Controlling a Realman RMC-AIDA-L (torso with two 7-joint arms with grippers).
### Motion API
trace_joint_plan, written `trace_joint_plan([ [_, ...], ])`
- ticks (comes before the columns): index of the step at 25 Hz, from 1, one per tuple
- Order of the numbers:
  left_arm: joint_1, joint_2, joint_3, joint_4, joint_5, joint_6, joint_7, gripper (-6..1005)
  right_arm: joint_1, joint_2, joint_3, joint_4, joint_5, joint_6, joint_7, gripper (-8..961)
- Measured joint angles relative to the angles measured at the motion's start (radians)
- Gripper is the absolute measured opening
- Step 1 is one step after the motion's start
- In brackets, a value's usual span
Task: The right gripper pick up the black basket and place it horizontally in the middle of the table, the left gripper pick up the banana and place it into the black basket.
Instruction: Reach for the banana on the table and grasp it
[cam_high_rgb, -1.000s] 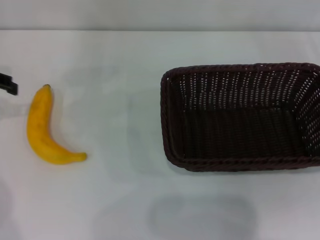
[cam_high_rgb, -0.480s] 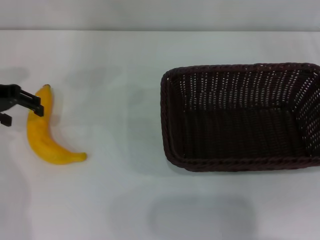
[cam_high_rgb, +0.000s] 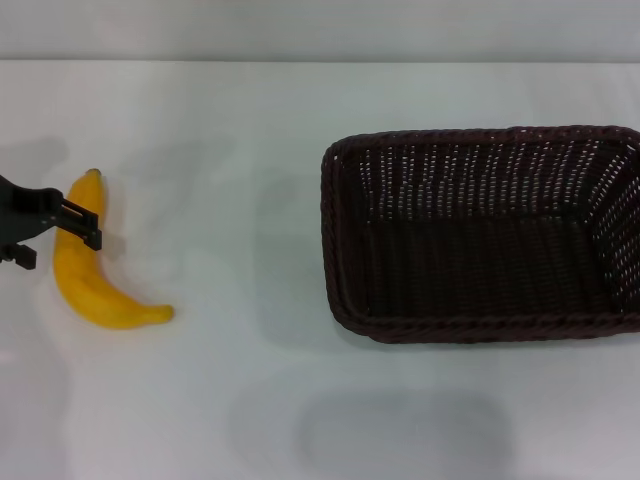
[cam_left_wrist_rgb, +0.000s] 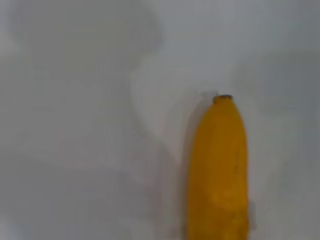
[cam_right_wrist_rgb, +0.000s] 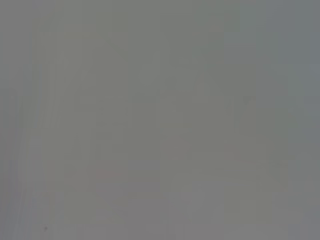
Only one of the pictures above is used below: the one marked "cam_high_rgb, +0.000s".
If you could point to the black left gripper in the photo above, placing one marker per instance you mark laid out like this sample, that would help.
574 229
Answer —
25 212

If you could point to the yellow banana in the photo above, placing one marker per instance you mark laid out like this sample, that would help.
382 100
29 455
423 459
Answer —
85 290

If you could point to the black woven rectangular basket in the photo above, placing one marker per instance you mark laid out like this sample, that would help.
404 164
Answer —
475 270

